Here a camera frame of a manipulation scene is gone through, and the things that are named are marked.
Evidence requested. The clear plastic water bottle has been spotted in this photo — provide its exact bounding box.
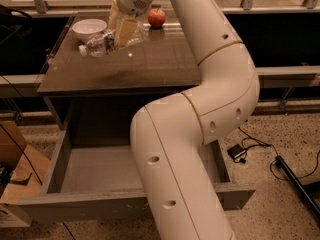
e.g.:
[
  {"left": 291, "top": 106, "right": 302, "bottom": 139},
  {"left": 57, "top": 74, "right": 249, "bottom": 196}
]
[{"left": 78, "top": 25, "right": 145, "bottom": 57}]

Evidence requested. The black cable on floor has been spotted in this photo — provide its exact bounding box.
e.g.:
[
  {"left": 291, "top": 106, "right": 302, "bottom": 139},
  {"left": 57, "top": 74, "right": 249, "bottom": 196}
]
[{"left": 238, "top": 125, "right": 320, "bottom": 182}]

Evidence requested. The black power adapter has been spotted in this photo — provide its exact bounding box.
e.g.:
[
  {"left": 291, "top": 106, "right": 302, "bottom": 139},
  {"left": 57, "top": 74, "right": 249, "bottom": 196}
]
[{"left": 227, "top": 144, "right": 246, "bottom": 160}]

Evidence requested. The grey open top drawer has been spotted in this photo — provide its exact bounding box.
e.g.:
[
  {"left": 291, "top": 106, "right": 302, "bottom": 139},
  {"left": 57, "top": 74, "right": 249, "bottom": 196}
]
[{"left": 18, "top": 95, "right": 257, "bottom": 225}]

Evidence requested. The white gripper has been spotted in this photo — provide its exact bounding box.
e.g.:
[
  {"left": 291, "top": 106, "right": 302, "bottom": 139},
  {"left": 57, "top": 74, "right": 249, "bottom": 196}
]
[{"left": 108, "top": 0, "right": 153, "bottom": 47}]

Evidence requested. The red apple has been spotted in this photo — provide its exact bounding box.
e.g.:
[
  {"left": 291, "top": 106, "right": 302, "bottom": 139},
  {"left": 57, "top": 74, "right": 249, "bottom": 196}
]
[{"left": 147, "top": 8, "right": 166, "bottom": 28}]

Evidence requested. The black bag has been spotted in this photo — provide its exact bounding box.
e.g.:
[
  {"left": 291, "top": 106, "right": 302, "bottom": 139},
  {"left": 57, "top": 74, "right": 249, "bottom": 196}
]
[{"left": 0, "top": 5, "right": 33, "bottom": 37}]

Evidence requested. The brown cardboard box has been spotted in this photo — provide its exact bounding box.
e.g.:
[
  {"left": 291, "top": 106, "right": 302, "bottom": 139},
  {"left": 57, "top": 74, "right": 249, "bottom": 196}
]
[{"left": 0, "top": 121, "right": 50, "bottom": 228}]

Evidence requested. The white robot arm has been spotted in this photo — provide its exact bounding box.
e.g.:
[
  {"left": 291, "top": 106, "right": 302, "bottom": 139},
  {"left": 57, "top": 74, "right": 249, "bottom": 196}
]
[{"left": 116, "top": 0, "right": 260, "bottom": 240}]

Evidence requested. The grey cabinet with glossy top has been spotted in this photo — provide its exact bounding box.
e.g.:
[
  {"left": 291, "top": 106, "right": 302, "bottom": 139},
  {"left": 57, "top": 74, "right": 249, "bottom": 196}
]
[{"left": 36, "top": 9, "right": 209, "bottom": 132}]

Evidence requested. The black metal stand leg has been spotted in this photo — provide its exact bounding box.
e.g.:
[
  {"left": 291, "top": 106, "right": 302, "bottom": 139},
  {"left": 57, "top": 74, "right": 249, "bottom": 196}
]
[{"left": 275, "top": 155, "right": 320, "bottom": 219}]

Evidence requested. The white ceramic bowl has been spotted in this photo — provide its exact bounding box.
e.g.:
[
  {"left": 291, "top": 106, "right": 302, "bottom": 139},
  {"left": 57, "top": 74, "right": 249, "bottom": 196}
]
[{"left": 72, "top": 19, "right": 107, "bottom": 43}]

